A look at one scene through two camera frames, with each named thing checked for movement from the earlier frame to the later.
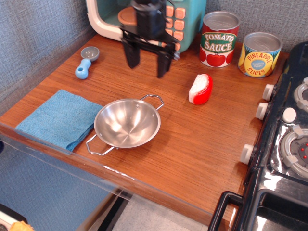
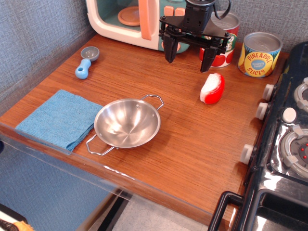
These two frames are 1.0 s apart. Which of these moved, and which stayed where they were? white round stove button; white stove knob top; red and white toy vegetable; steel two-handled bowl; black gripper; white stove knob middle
Moved: black gripper; red and white toy vegetable
Stayed: white stove knob middle; white stove knob top; white round stove button; steel two-handled bowl
